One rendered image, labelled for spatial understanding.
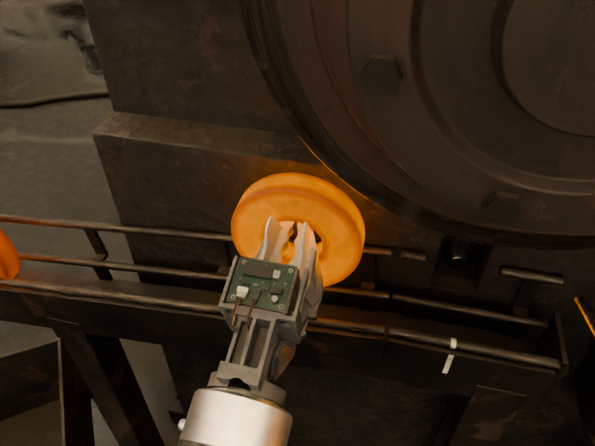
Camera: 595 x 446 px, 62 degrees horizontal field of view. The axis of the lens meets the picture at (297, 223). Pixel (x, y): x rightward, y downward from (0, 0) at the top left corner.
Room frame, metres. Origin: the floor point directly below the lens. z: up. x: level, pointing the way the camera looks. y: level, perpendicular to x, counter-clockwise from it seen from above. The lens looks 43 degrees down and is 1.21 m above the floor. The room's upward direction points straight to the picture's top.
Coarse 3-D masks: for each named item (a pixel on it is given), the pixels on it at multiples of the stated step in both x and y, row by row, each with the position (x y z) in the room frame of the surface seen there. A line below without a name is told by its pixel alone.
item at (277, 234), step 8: (272, 216) 0.38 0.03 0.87; (272, 224) 0.37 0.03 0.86; (280, 224) 0.40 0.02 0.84; (288, 224) 0.40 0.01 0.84; (272, 232) 0.37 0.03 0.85; (280, 232) 0.39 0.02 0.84; (288, 232) 0.39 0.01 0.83; (264, 240) 0.38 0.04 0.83; (272, 240) 0.37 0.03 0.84; (280, 240) 0.38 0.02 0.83; (288, 240) 0.39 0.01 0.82; (264, 248) 0.35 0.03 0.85; (272, 248) 0.37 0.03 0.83; (280, 248) 0.37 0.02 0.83; (264, 256) 0.35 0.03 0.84; (272, 256) 0.36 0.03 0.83; (280, 256) 0.36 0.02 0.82
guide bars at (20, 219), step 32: (32, 224) 0.55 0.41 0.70; (64, 224) 0.54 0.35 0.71; (96, 224) 0.53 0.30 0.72; (32, 256) 0.54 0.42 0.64; (96, 256) 0.53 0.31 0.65; (224, 256) 0.48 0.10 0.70; (384, 256) 0.43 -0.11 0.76; (416, 256) 0.42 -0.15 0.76; (352, 288) 0.42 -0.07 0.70; (512, 320) 0.37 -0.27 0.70; (544, 320) 0.37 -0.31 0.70
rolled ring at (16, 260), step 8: (0, 232) 0.52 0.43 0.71; (0, 240) 0.51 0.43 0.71; (8, 240) 0.52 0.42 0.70; (0, 248) 0.50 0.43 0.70; (8, 248) 0.51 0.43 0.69; (0, 256) 0.49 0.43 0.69; (8, 256) 0.50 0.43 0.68; (16, 256) 0.51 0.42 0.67; (0, 264) 0.49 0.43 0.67; (8, 264) 0.50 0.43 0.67; (16, 264) 0.51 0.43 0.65; (0, 272) 0.49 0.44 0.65; (8, 272) 0.49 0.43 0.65; (16, 272) 0.51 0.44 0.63
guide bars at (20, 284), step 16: (32, 288) 0.46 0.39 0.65; (48, 288) 0.46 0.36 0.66; (64, 288) 0.45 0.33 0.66; (80, 288) 0.45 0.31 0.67; (144, 304) 0.43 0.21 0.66; (160, 304) 0.41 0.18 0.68; (176, 304) 0.41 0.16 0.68; (192, 304) 0.41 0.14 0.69; (208, 304) 0.40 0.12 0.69; (320, 320) 0.37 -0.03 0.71; (336, 320) 0.36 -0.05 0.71; (384, 336) 0.36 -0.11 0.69; (400, 336) 0.34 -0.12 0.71; (416, 336) 0.34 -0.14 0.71; (432, 336) 0.34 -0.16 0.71; (480, 352) 0.32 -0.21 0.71; (496, 352) 0.32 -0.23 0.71; (512, 352) 0.32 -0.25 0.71
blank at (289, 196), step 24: (264, 192) 0.40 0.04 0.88; (288, 192) 0.40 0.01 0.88; (312, 192) 0.40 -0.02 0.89; (336, 192) 0.41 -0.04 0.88; (240, 216) 0.41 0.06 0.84; (264, 216) 0.40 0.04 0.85; (288, 216) 0.40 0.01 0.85; (312, 216) 0.39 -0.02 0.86; (336, 216) 0.39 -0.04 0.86; (360, 216) 0.41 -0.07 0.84; (240, 240) 0.41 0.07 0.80; (336, 240) 0.38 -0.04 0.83; (360, 240) 0.38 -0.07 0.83; (336, 264) 0.38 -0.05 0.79
